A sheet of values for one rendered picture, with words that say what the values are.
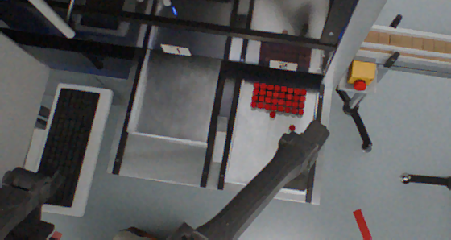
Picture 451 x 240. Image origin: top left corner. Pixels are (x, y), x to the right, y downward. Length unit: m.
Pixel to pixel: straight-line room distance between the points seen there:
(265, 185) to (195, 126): 0.67
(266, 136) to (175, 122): 0.31
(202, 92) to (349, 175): 1.13
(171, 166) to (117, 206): 0.99
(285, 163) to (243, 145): 0.56
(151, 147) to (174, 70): 0.28
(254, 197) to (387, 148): 1.68
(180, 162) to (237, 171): 0.19
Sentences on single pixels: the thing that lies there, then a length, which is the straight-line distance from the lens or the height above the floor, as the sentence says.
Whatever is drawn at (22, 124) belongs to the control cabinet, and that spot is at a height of 0.89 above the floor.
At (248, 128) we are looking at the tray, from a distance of 1.41.
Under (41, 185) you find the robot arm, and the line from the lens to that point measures 1.01.
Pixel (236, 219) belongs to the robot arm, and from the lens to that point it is 0.74.
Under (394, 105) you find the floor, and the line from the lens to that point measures 2.47.
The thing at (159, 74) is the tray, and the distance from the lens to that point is 1.50.
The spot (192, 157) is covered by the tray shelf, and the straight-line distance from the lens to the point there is 1.41.
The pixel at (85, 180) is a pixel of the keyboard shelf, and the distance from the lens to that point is 1.58.
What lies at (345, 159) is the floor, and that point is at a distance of 2.33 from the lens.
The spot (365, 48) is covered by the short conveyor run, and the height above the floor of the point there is 0.93.
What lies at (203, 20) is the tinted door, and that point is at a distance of 1.16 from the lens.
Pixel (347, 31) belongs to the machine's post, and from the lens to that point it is 1.08.
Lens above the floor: 2.26
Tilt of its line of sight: 75 degrees down
